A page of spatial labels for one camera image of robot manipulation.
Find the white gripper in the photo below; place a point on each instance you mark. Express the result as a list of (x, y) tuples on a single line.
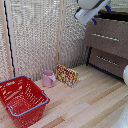
[(87, 14)]

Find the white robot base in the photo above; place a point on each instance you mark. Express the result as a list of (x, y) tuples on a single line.
[(122, 122)]

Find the brown drawer cabinet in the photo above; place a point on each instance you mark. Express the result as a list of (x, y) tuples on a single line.
[(110, 50)]

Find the patterned snack box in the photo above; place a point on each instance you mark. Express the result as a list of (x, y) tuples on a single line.
[(66, 76)]

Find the beige woven folding screen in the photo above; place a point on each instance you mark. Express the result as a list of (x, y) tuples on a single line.
[(33, 36)]

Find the pink mug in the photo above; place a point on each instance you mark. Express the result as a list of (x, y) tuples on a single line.
[(48, 79)]

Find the red shopping basket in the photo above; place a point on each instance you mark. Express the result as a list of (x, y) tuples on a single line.
[(21, 100)]

